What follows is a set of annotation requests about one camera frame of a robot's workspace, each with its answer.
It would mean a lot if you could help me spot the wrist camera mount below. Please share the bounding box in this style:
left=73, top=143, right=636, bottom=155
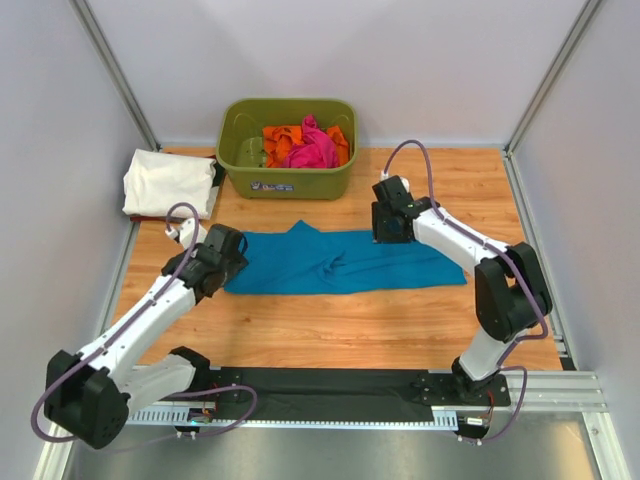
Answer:
left=380, top=170, right=412, bottom=191
left=165, top=218, right=207, bottom=250

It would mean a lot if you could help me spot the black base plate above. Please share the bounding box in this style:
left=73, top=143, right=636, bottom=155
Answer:
left=164, top=367, right=246, bottom=402
left=410, top=371, right=511, bottom=407

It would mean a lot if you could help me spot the black cloth strip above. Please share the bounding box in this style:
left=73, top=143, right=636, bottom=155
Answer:
left=208, top=367, right=434, bottom=422

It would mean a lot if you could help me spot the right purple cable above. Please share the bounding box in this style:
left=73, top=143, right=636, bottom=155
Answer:
left=380, top=139, right=550, bottom=448

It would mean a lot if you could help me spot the blue t shirt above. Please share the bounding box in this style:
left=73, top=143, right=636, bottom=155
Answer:
left=224, top=220, right=466, bottom=295

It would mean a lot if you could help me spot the olive green plastic tub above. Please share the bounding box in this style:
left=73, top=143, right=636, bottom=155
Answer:
left=216, top=98, right=358, bottom=200

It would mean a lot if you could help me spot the pink t shirt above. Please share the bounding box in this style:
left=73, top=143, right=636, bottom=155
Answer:
left=283, top=115, right=342, bottom=169

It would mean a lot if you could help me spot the orange t shirt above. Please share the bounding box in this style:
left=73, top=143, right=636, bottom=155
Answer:
left=263, top=125, right=350, bottom=168

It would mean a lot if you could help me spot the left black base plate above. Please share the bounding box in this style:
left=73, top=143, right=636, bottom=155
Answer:
left=164, top=367, right=246, bottom=402

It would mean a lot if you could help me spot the aluminium frame rail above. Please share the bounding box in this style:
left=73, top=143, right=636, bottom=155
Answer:
left=147, top=368, right=605, bottom=419

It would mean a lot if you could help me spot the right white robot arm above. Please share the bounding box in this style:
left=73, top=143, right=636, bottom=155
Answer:
left=372, top=173, right=553, bottom=404

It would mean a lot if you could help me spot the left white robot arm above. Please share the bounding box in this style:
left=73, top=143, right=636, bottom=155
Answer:
left=39, top=219, right=248, bottom=449

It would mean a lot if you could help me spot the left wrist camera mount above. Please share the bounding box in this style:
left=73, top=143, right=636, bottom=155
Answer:
left=165, top=218, right=207, bottom=250

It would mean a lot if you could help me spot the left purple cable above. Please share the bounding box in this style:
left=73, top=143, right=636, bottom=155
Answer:
left=30, top=202, right=260, bottom=454

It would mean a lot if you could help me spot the white slotted cable duct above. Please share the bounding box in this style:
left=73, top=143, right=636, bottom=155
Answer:
left=127, top=404, right=489, bottom=432

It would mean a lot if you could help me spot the folded white t shirt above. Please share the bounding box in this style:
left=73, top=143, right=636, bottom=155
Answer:
left=122, top=148, right=218, bottom=220

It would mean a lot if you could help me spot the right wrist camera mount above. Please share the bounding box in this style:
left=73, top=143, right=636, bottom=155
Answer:
left=380, top=170, right=412, bottom=191

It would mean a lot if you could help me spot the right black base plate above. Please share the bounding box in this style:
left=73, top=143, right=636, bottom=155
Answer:
left=410, top=371, right=511, bottom=407

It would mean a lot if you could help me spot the purple cable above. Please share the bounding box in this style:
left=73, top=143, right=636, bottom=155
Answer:
left=380, top=139, right=550, bottom=448
left=30, top=202, right=260, bottom=454

